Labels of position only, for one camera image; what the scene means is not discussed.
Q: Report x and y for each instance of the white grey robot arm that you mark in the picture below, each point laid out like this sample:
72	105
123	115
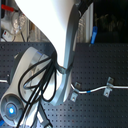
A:
36	77

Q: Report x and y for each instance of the red white device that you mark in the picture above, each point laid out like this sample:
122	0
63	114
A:
7	36

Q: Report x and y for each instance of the middle metal cable clip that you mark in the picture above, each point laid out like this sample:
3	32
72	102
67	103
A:
77	85

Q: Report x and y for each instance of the metal cable clip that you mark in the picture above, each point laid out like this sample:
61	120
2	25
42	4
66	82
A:
73	97
108	87
77	85

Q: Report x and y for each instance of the lower metal cable clip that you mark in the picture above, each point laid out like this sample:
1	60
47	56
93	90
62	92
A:
73	97

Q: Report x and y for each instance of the blue handled tool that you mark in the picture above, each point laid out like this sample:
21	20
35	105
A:
94	34

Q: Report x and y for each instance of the right metal cable clip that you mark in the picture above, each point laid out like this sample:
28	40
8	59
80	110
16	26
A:
108	87

